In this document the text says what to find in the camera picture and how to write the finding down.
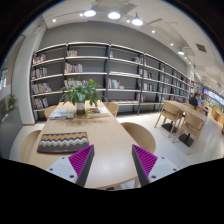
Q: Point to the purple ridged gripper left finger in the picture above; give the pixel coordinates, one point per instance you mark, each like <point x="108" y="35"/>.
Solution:
<point x="74" y="168"/>

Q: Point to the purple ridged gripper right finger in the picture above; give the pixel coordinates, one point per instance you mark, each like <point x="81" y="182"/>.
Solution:
<point x="149" y="167"/>

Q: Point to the zigzag patterned folded towel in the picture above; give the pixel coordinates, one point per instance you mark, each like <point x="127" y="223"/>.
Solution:
<point x="62" y="143"/>

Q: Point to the wooden chair right near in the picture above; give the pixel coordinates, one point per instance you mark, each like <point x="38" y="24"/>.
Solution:
<point x="141" y="135"/>

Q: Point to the wooden chair left near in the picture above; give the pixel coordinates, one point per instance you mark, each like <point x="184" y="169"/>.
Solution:
<point x="27" y="145"/>

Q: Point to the yellow cover book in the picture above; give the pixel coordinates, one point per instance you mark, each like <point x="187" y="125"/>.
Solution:
<point x="97" y="112"/>

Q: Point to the wooden slatted chair near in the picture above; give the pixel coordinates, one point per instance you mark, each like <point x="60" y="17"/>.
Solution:
<point x="190" y="130"/>

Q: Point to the wooden slatted chair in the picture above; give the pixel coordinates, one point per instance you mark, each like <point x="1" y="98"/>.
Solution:
<point x="190" y="130"/>
<point x="173" y="113"/>

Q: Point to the wooden slatted chair far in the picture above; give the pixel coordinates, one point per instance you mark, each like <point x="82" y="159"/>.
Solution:
<point x="173" y="113"/>

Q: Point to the wooden chair far left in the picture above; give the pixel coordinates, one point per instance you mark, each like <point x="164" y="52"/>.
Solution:
<point x="49" y="110"/>

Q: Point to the wooden chair far right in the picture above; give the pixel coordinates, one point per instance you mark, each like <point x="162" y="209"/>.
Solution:
<point x="112" y="108"/>

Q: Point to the green potted plant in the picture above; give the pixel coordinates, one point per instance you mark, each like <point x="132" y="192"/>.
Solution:
<point x="78" y="92"/>

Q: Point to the seated person dark clothes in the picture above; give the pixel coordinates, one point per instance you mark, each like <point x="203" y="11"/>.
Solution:
<point x="196" y="100"/>

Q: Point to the large grey bookshelf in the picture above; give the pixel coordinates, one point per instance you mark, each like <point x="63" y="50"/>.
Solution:
<point x="134" y="80"/>

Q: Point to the small plant at left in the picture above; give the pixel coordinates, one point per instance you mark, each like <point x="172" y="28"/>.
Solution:
<point x="11" y="102"/>

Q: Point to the pendant ceiling lamp far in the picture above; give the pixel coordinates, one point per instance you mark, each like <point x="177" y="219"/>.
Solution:
<point x="180" y="51"/>

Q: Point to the pendant ceiling lamp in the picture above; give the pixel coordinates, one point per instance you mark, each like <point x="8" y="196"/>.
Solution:
<point x="180" y="51"/>
<point x="137" y="21"/>

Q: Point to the pendant ceiling lamp right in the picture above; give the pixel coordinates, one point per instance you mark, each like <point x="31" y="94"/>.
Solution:
<point x="137" y="21"/>

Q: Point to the round ceiling lamp left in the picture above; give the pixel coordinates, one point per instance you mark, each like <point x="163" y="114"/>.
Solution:
<point x="90" y="13"/>

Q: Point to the round ceiling lamp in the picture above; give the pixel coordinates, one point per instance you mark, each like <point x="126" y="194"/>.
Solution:
<point x="114" y="15"/>
<point x="90" y="13"/>

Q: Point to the round ceiling lamp middle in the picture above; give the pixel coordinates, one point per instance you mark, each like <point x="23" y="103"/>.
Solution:
<point x="114" y="15"/>

